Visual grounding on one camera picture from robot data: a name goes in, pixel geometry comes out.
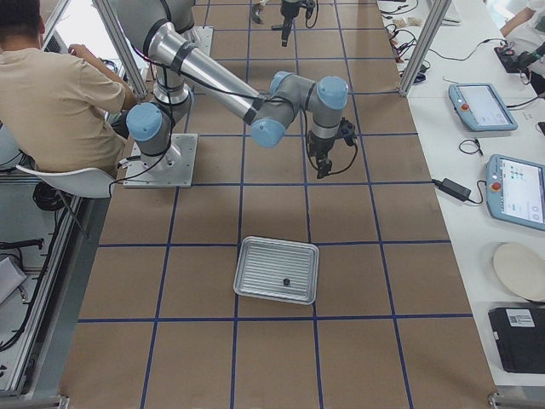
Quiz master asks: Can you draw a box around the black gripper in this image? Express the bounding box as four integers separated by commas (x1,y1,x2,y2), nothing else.
280,0,299,46
307,134,336,179

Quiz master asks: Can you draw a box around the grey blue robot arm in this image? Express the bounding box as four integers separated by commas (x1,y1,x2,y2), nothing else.
117,1,356,178

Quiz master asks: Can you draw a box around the silver ribbed metal tray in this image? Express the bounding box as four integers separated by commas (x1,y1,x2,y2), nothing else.
233,236,319,305

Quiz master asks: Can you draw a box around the curved metal brake shoe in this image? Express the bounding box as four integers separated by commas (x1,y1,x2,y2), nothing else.
250,3,264,25

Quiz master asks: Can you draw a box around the black power adapter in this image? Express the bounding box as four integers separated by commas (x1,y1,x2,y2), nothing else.
432,178,471,202

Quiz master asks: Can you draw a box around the upper blue teach pendant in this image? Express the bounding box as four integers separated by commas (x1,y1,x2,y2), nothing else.
448,83,518,132

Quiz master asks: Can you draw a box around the blue teach pendant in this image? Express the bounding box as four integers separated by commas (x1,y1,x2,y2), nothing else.
486,154,544,231
448,83,518,132

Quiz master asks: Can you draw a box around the lower blue teach pendant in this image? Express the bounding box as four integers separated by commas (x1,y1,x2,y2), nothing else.
486,154,544,231

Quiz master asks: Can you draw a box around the cream round plate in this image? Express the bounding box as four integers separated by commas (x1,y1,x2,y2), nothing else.
493,243,544,302

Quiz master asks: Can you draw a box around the person in beige shirt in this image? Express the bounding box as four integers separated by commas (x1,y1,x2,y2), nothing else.
1,1,136,176

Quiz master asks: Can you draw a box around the white plastic chair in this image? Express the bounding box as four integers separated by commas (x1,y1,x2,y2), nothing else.
16,164,114,239

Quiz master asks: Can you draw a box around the black tablet device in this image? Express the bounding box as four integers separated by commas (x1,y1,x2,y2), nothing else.
488,308,544,374

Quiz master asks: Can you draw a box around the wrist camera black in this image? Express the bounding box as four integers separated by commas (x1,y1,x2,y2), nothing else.
301,0,317,13
336,118,357,147

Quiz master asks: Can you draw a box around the aluminium frame post right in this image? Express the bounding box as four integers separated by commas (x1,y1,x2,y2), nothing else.
399,0,451,97

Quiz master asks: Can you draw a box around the aluminium frame post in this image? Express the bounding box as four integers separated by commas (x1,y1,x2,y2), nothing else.
399,0,451,97
92,0,147,102

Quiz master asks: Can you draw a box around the aluminium frame post left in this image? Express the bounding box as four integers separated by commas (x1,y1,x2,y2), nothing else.
92,0,147,102

